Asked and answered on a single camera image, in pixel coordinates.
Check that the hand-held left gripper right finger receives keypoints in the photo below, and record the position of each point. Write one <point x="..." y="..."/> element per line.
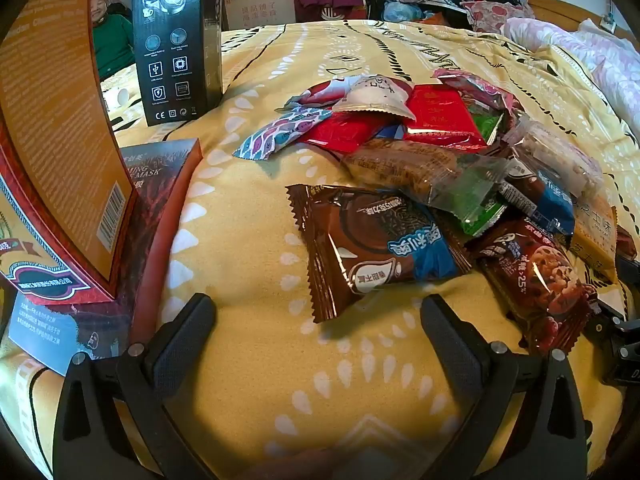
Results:
<point x="442" y="332"/>

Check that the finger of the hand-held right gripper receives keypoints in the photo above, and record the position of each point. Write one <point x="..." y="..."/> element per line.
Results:
<point x="629" y="264"/>
<point x="625" y="340"/>

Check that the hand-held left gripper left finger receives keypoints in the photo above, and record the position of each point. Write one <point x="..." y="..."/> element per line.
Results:
<point x="185" y="330"/>

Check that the brown sandwich cookie packet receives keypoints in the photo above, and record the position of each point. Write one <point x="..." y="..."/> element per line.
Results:
<point x="370" y="245"/>

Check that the clear puffed rice packet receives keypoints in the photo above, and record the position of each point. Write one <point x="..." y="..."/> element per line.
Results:
<point x="555" y="155"/>

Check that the dark red snack packet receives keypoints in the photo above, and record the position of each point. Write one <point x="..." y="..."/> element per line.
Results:
<point x="627" y="240"/>

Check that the yellow snack packet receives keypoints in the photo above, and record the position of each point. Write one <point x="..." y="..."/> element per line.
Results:
<point x="595" y="240"/>

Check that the brown chip cookie packet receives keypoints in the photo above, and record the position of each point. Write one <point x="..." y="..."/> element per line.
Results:
<point x="535" y="280"/>

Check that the blue brown snack packet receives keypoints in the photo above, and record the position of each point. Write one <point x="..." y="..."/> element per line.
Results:
<point x="545" y="200"/>

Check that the flat dark red mask box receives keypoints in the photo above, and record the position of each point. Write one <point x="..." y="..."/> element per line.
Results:
<point x="160" y="195"/>

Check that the clear brown pastry packet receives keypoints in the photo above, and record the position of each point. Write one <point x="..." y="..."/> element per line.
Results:
<point x="405" y="165"/>

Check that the green snack packet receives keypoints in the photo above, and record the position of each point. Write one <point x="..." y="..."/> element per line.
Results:
<point x="489" y="127"/>

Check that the blue white patterned packet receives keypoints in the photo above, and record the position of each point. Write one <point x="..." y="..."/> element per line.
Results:
<point x="302" y="104"/>
<point x="280" y="132"/>

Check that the red foil snack packet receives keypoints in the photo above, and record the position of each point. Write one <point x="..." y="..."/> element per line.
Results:
<point x="442" y="112"/>

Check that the flat red snack packet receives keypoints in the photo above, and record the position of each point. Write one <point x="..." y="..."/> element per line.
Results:
<point x="345" y="132"/>

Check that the pink floral quilt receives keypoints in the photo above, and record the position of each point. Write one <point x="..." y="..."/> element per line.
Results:
<point x="575" y="45"/>

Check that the pink red crinkled packet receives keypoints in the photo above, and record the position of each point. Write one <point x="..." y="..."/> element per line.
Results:
<point x="480" y="87"/>

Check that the orange red carton box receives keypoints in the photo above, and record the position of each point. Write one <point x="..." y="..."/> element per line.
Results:
<point x="55" y="135"/>

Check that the wooden headboard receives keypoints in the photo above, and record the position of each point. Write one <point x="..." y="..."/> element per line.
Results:
<point x="565" y="10"/>

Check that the red white snack packet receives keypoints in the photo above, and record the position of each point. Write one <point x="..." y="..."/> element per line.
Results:
<point x="325" y="90"/>

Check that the floral pillow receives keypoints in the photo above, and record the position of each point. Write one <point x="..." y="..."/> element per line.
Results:
<point x="495" y="12"/>

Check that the tall black carton box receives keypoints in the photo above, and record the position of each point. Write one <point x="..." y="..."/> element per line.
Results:
<point x="170" y="35"/>

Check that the cardboard box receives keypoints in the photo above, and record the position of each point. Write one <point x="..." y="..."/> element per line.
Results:
<point x="257" y="7"/>

